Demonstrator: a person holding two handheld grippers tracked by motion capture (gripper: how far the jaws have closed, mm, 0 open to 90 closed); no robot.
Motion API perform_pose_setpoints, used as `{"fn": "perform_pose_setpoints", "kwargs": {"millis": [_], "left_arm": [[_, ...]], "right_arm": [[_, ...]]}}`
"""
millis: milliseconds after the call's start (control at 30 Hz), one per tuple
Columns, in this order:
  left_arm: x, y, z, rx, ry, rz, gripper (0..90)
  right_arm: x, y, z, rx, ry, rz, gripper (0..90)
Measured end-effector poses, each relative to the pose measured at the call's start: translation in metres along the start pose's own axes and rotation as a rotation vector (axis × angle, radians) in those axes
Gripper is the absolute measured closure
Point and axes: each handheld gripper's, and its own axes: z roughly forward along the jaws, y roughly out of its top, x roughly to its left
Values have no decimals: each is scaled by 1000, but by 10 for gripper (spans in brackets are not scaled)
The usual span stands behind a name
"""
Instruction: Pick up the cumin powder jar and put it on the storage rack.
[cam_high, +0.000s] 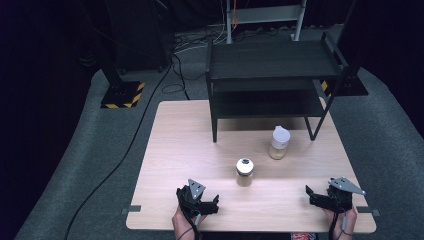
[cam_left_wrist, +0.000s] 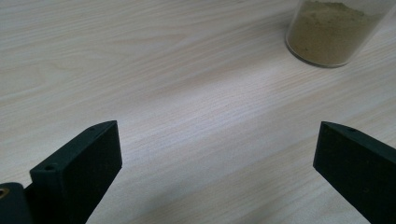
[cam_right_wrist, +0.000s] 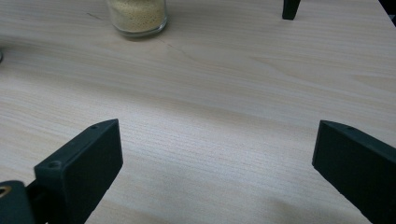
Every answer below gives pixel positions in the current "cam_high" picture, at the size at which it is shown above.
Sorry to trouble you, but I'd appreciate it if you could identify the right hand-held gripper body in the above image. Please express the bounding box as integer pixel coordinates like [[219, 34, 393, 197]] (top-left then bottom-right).
[[325, 176, 366, 215]]

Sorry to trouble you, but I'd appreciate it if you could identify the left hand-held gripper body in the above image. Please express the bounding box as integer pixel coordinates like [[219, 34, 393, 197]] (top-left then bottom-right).
[[175, 178, 215, 218]]

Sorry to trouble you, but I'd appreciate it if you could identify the glass jar with metal lid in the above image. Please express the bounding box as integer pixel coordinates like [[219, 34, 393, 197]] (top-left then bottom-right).
[[235, 157, 255, 188]]

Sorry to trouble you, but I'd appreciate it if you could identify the white lidded seasoning jar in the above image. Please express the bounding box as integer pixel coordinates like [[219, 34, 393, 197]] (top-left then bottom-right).
[[268, 125, 292, 161]]

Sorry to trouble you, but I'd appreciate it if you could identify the black two-tier shelf rack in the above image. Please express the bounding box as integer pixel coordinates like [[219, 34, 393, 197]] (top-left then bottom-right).
[[204, 32, 351, 143]]

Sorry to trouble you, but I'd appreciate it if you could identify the person's right hand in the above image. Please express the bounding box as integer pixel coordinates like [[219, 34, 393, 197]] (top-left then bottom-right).
[[321, 204, 358, 240]]

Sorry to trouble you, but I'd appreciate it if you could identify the person's left hand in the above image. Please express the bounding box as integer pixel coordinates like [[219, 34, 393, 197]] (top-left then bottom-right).
[[171, 204, 208, 240]]

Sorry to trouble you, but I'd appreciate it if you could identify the grey tape strip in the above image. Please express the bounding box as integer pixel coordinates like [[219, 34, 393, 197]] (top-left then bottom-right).
[[355, 206, 381, 217], [121, 205, 142, 215]]

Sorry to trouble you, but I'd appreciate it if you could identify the person's patterned clothing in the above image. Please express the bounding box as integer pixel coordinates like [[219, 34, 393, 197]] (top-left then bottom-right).
[[290, 232, 318, 240]]

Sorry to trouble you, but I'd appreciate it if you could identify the black yellow striped stand base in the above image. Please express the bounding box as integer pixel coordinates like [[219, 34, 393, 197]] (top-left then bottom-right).
[[100, 80, 146, 109], [320, 66, 370, 98]]

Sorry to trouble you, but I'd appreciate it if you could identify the grey metal stand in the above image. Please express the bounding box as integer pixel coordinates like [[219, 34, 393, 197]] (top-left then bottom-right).
[[224, 0, 308, 45]]

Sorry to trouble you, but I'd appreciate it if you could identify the left hand-held gripper cable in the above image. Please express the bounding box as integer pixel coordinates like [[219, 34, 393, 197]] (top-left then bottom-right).
[[176, 189, 204, 240]]

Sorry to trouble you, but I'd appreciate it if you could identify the hand-held gripper cable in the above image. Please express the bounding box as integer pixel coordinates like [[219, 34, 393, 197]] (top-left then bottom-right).
[[328, 212, 338, 240], [176, 189, 204, 240]]

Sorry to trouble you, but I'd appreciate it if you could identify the right hand-held gripper cable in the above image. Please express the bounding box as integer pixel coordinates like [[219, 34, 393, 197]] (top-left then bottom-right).
[[328, 212, 338, 240]]

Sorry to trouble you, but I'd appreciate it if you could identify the long black floor cable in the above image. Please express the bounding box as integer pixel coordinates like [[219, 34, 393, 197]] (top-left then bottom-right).
[[63, 61, 175, 240]]

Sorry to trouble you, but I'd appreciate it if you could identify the looped black floor cable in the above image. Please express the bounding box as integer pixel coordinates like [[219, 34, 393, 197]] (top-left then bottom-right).
[[161, 53, 192, 101]]

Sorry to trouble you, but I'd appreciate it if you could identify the bundle of floor cables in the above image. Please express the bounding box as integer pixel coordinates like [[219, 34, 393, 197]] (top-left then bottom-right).
[[173, 23, 232, 55]]

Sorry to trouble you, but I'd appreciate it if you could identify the orange cable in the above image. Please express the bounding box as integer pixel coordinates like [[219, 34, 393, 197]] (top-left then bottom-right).
[[231, 0, 239, 31]]

